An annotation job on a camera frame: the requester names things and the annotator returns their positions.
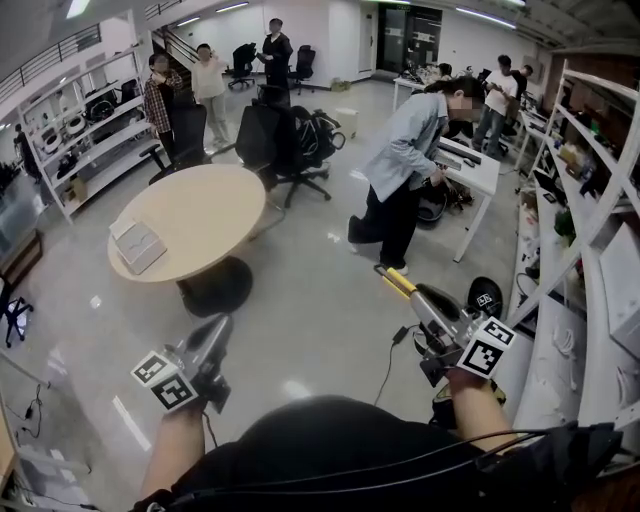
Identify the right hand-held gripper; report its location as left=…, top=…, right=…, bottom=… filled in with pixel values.
left=408, top=282, right=517, bottom=389

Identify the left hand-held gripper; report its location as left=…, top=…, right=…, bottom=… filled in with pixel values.
left=130, top=313, right=235, bottom=415

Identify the person's right forearm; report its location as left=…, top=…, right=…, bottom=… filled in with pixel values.
left=443, top=367, right=516, bottom=444

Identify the person's left forearm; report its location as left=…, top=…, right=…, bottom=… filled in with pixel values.
left=139, top=399, right=207, bottom=501

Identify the black round device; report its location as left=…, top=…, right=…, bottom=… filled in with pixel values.
left=467, top=275, right=505, bottom=321

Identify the black round basket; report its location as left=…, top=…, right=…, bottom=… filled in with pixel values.
left=417, top=189, right=450, bottom=225

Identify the grey plastic box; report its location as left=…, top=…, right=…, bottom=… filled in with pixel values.
left=114, top=222, right=168, bottom=275

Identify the round beige table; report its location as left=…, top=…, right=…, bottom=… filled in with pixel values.
left=106, top=163, right=267, bottom=319

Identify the white metal shelving rack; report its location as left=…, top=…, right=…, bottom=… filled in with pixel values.
left=17, top=47, right=162, bottom=226
left=507, top=58, right=640, bottom=454

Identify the white rectangular desk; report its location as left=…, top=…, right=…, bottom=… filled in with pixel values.
left=433, top=137, right=502, bottom=264
left=392, top=67, right=441, bottom=112

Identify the green potted plant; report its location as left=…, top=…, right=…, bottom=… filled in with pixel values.
left=553, top=208, right=577, bottom=247

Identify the person's black clothing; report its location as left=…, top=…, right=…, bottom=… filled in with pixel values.
left=128, top=394, right=626, bottom=512

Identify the black laptop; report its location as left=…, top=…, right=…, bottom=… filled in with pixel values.
left=532, top=168, right=569, bottom=207

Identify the black office chair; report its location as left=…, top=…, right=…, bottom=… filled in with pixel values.
left=234, top=102, right=289, bottom=239
left=138, top=102, right=214, bottom=186
left=288, top=44, right=317, bottom=96
left=228, top=42, right=258, bottom=91
left=257, top=83, right=332, bottom=209

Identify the office chair with blue base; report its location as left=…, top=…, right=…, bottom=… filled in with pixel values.
left=0, top=277, right=35, bottom=350

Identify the white plastic bin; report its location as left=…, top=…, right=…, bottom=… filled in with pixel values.
left=335, top=107, right=360, bottom=140

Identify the brown cardboard box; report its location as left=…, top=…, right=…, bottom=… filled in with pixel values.
left=60, top=174, right=89, bottom=204

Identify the brown wooden cabinet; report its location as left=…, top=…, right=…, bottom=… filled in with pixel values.
left=0, top=228, right=44, bottom=287

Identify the black white backpack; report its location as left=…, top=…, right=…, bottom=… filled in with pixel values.
left=291, top=105, right=347, bottom=169

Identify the black double door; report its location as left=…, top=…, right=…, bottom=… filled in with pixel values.
left=376, top=3, right=444, bottom=76

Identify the dark staircase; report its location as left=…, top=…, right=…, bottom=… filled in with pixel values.
left=149, top=24, right=197, bottom=86

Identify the black power adapter cable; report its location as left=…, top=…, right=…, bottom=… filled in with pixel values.
left=373, top=324, right=419, bottom=416

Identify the thin black cable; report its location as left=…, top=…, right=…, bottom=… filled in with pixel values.
left=174, top=428, right=551, bottom=501

